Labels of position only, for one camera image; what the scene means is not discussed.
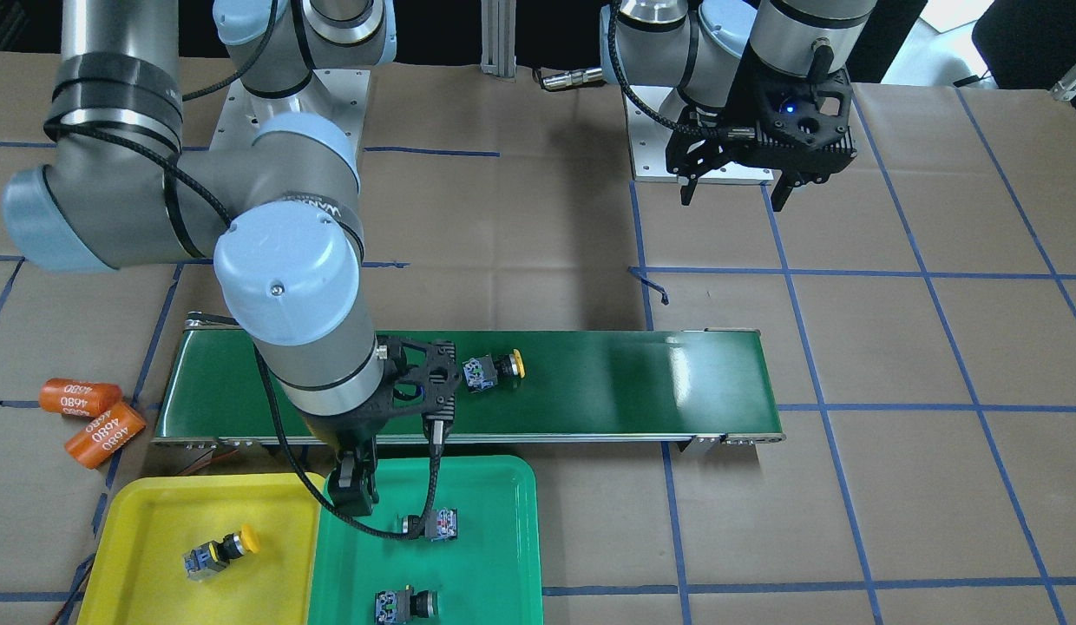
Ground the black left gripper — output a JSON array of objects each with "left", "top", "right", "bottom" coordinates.
[{"left": 665, "top": 56, "right": 856, "bottom": 211}]

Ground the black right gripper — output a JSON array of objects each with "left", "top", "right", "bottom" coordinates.
[{"left": 305, "top": 335, "right": 461, "bottom": 517}]

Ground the green push button moved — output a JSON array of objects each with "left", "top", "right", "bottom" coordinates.
[{"left": 397, "top": 507, "right": 461, "bottom": 543}]

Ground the yellow push button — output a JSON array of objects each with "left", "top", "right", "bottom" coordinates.
[
  {"left": 182, "top": 523, "right": 259, "bottom": 582},
  {"left": 461, "top": 349, "right": 526, "bottom": 394}
]

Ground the green push button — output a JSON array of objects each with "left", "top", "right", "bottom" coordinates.
[{"left": 374, "top": 586, "right": 442, "bottom": 624}]

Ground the orange cylinder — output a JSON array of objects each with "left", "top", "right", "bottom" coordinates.
[
  {"left": 38, "top": 378, "right": 124, "bottom": 418},
  {"left": 63, "top": 401, "right": 147, "bottom": 470}
]

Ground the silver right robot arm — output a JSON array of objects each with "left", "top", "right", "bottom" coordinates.
[{"left": 2, "top": 1, "right": 459, "bottom": 523}]

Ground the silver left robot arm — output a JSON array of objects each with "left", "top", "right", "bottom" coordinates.
[{"left": 600, "top": 1, "right": 876, "bottom": 211}]

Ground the green plastic tray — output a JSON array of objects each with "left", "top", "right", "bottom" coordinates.
[{"left": 308, "top": 456, "right": 543, "bottom": 624}]

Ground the green conveyor belt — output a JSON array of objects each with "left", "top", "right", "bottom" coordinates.
[{"left": 153, "top": 321, "right": 784, "bottom": 448}]

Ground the yellow plastic tray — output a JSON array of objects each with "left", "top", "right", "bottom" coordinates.
[{"left": 77, "top": 474, "right": 318, "bottom": 624}]

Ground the aluminium frame post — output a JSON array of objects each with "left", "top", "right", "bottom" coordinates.
[{"left": 479, "top": 0, "right": 516, "bottom": 82}]

